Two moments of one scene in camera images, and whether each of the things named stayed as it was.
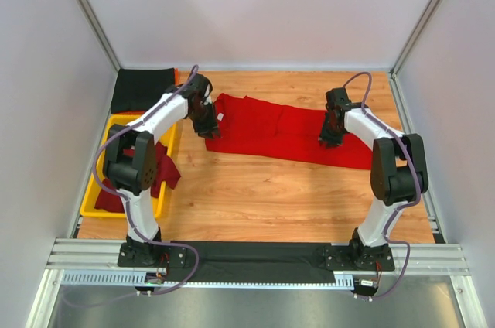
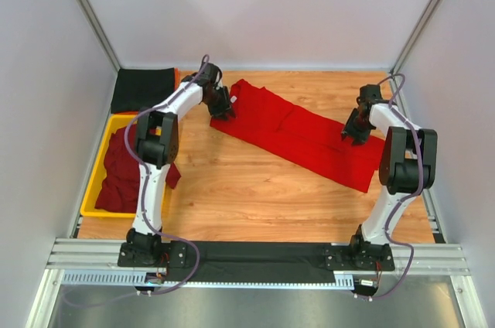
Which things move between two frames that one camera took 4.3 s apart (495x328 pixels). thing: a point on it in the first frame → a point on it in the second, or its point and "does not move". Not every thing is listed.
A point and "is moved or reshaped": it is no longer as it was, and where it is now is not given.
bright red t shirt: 251,125 is moved or reshaped
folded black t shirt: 134,90 does not move
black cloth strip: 257,262 does not move
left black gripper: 205,123 → 221,104
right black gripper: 332,129 → 356,128
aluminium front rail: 99,254 does not move
